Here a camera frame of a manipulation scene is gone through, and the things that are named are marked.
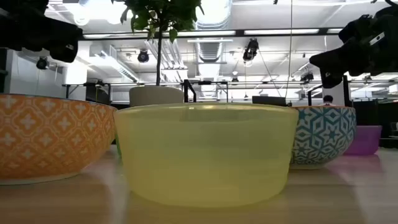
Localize orange patterned ceramic bowl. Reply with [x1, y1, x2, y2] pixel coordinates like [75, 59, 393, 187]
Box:
[0, 93, 118, 186]

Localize yellow translucent plastic bowl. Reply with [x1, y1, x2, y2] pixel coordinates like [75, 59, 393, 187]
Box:
[113, 102, 300, 208]

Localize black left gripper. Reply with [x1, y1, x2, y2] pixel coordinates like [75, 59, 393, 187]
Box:
[0, 0, 83, 63]

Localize teal patterned ceramic bowl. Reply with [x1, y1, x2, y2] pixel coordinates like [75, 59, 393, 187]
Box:
[289, 105, 358, 170]

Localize black ceiling spotlight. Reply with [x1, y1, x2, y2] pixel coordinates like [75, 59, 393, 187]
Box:
[137, 49, 150, 64]
[35, 55, 50, 71]
[242, 37, 260, 62]
[300, 71, 315, 84]

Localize purple plastic bowl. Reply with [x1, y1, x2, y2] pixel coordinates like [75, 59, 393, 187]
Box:
[343, 124, 383, 156]

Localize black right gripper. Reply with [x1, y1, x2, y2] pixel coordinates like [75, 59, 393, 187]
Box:
[309, 4, 398, 90]

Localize black background monitor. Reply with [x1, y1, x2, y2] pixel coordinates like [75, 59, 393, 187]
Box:
[251, 95, 287, 107]

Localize leafy plant in white pot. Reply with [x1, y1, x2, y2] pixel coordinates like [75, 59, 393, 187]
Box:
[111, 0, 205, 108]

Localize black background workstation frame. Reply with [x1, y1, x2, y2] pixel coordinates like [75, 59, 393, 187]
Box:
[62, 80, 112, 105]

